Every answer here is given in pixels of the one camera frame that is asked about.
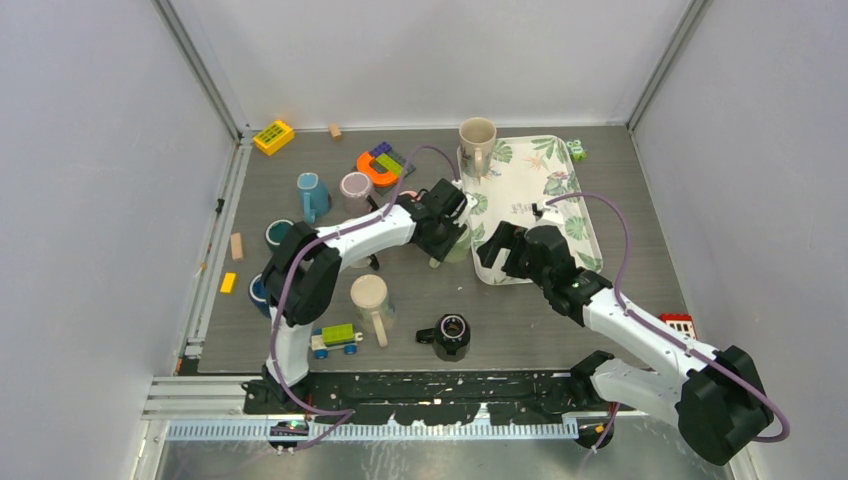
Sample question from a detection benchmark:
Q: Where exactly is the long wooden block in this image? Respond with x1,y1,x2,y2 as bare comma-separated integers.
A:
230,232,244,261

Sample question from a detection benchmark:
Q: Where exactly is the red window toy brick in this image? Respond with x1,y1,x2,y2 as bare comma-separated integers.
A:
660,313,698,340

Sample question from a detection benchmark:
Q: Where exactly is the small wooden block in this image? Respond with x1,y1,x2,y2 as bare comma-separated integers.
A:
328,124,343,141

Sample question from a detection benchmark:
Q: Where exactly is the green owl toy brick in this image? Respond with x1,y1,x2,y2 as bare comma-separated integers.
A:
565,138,588,162

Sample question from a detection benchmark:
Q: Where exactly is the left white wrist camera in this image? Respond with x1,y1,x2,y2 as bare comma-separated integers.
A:
451,180,479,223

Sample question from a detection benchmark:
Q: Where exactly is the toy brick car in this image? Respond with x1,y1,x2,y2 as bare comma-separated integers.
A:
310,323,364,360

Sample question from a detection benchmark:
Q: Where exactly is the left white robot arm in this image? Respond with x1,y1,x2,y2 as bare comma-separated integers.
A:
259,179,468,414

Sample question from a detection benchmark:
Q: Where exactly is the light blue mug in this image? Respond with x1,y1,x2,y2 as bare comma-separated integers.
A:
297,172,332,224

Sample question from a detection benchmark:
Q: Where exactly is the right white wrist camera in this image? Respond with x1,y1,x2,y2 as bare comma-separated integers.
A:
532,202,565,230

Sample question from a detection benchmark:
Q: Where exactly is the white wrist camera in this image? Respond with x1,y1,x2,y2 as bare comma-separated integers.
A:
451,180,479,223
532,202,565,230

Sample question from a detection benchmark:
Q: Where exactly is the dark blue mug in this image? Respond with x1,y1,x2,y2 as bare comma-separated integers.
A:
248,274,271,318

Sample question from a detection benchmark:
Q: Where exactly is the dark teal mug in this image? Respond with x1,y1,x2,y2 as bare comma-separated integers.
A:
264,219,293,252

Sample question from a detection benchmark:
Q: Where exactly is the orange and purple brick pile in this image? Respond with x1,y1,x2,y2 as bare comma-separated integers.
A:
352,142,415,195

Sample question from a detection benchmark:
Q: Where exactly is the beige seahorse mug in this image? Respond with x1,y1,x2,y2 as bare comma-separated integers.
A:
350,274,397,348

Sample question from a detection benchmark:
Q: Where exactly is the floral leaf tray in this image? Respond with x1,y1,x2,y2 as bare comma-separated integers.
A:
460,135,603,272

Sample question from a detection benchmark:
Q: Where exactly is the light green mug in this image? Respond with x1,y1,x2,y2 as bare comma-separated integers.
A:
428,224,472,269

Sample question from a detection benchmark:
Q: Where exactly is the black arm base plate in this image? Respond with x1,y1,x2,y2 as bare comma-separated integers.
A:
241,370,612,426

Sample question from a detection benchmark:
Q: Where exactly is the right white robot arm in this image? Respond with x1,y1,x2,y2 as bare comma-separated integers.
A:
476,222,776,465

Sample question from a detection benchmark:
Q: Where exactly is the yellow toy brick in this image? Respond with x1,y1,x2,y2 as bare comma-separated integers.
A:
253,119,295,156

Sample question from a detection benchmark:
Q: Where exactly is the black faceted mug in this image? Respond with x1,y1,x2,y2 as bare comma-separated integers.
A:
415,314,471,362

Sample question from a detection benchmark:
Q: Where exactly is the beige floral mug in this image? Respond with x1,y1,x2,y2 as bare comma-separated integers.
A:
459,117,497,178

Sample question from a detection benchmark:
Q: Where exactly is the small yellow block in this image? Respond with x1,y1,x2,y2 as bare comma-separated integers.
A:
219,272,238,294

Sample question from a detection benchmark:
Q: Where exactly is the white mug black handle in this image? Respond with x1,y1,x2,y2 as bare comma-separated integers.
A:
349,254,380,271

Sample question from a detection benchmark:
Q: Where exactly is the mauve mug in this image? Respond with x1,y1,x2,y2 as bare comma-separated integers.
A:
339,171,379,218

